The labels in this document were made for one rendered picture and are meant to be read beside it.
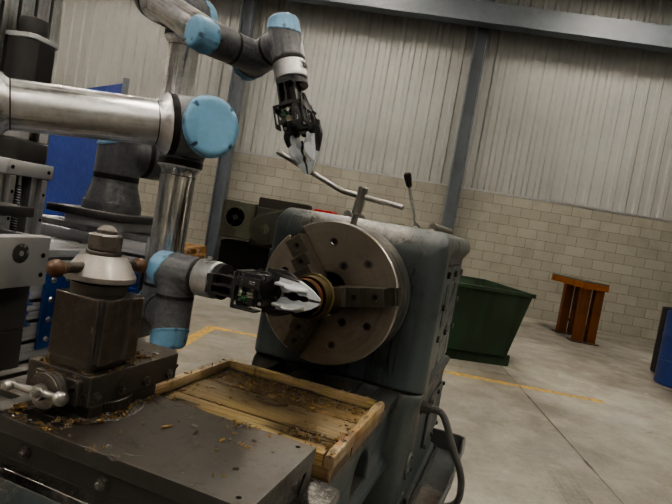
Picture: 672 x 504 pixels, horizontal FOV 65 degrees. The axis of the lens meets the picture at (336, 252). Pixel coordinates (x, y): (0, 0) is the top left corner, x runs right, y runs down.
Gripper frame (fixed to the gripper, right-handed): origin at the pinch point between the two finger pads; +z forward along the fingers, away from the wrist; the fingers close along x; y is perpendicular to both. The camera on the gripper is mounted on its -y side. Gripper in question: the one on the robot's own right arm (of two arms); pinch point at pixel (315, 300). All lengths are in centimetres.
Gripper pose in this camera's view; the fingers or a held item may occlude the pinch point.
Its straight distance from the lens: 99.4
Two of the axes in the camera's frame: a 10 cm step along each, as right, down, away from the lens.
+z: 9.2, 1.7, -3.5
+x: 1.7, -9.8, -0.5
